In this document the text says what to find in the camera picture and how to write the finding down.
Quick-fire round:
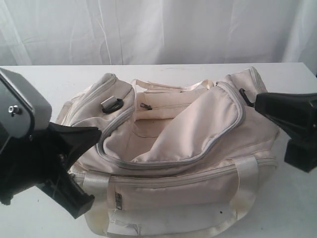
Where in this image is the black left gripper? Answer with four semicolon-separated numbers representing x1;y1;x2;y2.
0;122;102;219

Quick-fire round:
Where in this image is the cream fabric duffel bag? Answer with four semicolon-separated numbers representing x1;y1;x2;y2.
56;67;279;238

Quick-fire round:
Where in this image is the white backdrop curtain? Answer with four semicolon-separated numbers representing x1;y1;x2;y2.
0;0;317;71

